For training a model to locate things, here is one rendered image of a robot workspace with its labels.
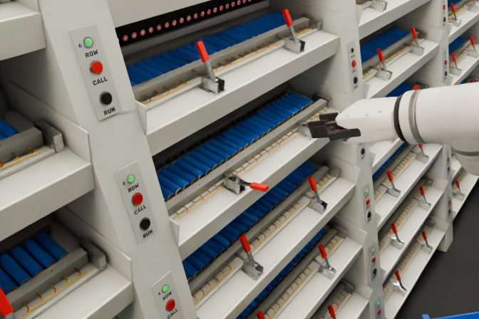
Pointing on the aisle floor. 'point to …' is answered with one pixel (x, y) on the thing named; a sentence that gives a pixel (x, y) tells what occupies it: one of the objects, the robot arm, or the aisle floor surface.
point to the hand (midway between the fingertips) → (324, 124)
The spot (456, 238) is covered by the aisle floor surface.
